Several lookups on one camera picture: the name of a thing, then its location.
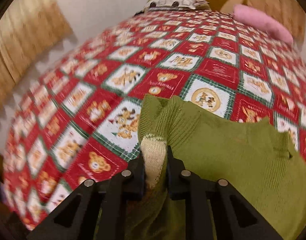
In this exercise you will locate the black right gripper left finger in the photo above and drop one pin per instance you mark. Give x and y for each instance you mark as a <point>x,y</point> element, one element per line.
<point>95,210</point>

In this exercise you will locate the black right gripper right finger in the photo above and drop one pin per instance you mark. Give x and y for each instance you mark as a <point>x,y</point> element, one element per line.
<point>214,209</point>

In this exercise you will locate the green orange striped knit sweater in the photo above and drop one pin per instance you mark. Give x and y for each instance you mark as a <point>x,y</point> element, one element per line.
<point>259,161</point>

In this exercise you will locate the red teddy bear patchwork bedspread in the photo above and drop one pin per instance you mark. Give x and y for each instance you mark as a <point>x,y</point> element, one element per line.
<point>79,120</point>

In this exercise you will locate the beige side curtain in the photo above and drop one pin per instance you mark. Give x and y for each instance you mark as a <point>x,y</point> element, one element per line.
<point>28,28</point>

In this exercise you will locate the pink pillow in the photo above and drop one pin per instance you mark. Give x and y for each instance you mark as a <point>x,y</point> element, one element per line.
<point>259,20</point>

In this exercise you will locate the grey white patterned pillow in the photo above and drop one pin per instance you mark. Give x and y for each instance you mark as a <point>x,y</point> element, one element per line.
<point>178,5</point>

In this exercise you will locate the beige patterned window curtain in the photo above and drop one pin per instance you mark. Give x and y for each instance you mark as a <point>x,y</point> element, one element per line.
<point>288,12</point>

